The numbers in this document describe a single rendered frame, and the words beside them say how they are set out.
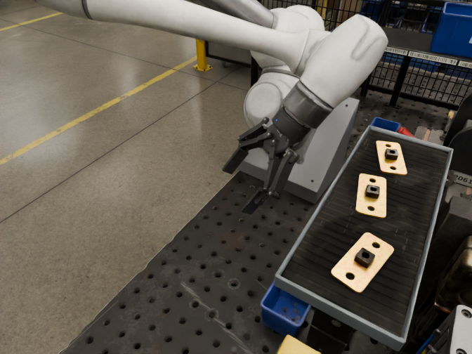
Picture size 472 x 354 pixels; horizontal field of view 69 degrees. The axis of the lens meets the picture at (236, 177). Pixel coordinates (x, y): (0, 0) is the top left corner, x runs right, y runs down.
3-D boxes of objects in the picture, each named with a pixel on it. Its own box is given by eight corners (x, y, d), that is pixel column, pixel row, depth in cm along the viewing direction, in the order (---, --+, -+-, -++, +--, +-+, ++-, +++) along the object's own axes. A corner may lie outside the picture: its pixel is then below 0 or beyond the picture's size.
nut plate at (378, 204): (385, 219, 45) (388, 213, 44) (355, 213, 46) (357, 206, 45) (385, 179, 51) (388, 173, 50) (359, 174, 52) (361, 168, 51)
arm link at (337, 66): (342, 116, 63) (331, 102, 75) (408, 44, 57) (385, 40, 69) (296, 81, 61) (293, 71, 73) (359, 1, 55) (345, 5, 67)
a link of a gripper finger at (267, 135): (270, 137, 70) (270, 130, 71) (234, 146, 79) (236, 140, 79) (282, 143, 73) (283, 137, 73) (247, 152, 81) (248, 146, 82)
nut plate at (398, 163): (407, 175, 51) (409, 170, 50) (380, 173, 52) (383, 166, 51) (398, 144, 57) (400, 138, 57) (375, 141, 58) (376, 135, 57)
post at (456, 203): (401, 340, 78) (484, 223, 52) (379, 329, 80) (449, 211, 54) (406, 322, 81) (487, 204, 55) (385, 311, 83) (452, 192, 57)
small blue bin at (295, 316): (294, 347, 77) (299, 328, 71) (256, 324, 81) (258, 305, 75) (313, 308, 84) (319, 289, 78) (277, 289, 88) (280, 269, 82)
